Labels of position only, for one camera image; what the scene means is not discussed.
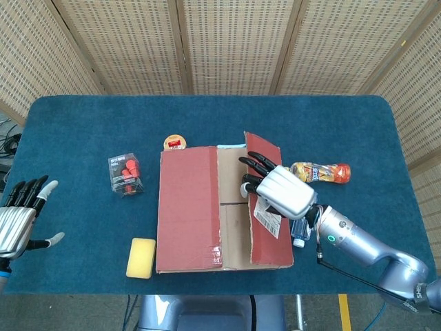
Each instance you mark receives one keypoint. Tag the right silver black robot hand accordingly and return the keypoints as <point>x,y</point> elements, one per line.
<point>286,193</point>

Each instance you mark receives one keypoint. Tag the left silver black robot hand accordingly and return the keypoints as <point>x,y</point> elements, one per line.
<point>13,224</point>

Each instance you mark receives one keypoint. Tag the brown cardboard box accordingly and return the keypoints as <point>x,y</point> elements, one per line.
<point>186,207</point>

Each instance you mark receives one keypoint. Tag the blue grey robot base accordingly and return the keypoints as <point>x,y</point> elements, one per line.
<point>206,313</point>

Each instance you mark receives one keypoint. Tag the clear box with red capsules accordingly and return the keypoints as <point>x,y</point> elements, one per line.
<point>125,174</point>

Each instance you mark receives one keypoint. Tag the clear water bottle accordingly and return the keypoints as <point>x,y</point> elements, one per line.
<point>299,234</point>

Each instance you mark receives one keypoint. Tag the orange drink bottle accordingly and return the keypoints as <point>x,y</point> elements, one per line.
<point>330,172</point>

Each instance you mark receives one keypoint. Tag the blue white packet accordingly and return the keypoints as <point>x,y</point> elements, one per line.
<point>231,146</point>

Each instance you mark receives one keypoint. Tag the metal table leg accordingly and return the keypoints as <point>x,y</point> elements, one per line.
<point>300,310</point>

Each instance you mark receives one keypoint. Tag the round yellow tin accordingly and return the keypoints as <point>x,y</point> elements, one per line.
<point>175,143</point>

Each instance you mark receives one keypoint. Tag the blue carpet table cover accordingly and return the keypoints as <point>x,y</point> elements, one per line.
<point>86,120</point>

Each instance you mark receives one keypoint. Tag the yellow sponge block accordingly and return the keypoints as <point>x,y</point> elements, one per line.
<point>141,258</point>

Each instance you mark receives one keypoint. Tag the wooden rattan folding screen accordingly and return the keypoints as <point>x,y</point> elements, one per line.
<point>234,45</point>

